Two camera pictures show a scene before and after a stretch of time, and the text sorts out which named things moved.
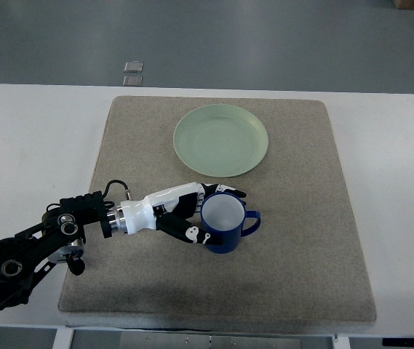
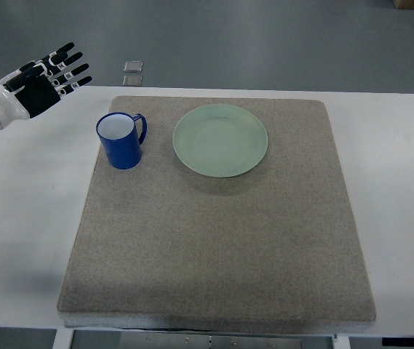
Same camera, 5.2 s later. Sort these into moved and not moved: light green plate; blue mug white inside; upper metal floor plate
Moved: blue mug white inside
Not moved: upper metal floor plate; light green plate
